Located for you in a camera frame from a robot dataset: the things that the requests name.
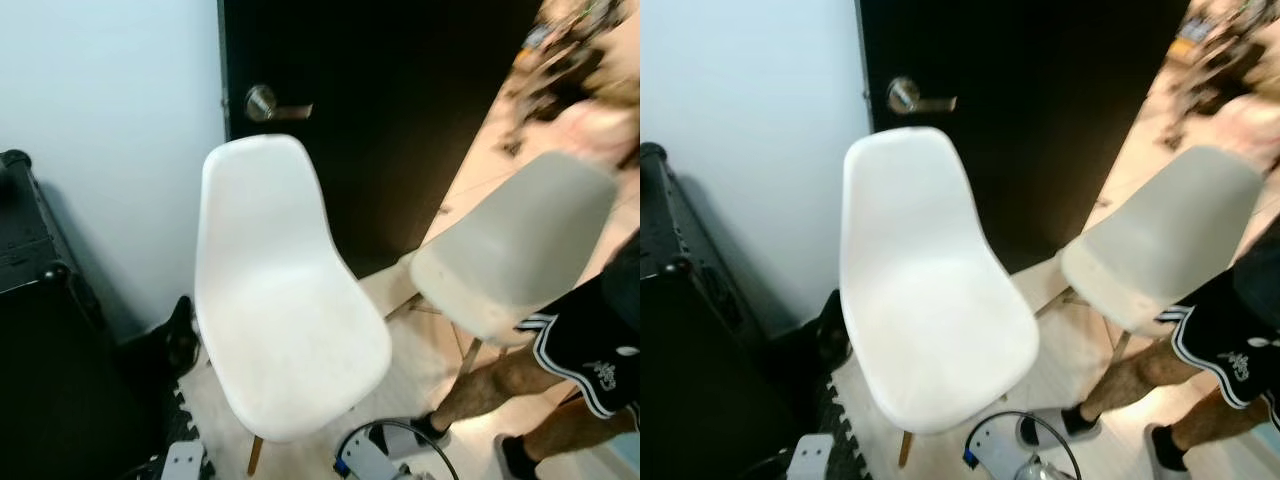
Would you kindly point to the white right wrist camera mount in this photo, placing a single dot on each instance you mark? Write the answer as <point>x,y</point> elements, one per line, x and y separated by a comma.
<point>372,455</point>
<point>998,450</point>

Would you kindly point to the black door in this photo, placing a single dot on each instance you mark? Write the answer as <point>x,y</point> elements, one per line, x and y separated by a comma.
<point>400,90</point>
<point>1040,90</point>

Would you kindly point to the black equipment case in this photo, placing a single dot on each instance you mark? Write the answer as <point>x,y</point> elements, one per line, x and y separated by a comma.
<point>50,380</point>
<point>690,380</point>

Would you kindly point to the person in black shorts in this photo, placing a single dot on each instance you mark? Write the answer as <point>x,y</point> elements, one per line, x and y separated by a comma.
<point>1225,340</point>
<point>585,350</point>

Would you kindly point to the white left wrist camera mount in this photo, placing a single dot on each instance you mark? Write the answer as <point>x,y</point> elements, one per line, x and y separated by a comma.
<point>183,463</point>
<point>810,460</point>

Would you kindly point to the white plastic shell chair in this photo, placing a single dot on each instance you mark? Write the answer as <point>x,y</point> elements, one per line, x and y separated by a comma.
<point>925,290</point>
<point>280,300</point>
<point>1165,230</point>
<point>520,240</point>

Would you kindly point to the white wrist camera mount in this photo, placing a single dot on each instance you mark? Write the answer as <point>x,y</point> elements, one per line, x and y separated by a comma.
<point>372,455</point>
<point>810,460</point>
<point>183,463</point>
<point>998,450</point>

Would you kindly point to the black foam puzzle mat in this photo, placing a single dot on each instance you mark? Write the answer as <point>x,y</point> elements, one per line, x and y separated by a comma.
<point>845,420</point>
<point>190,415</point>

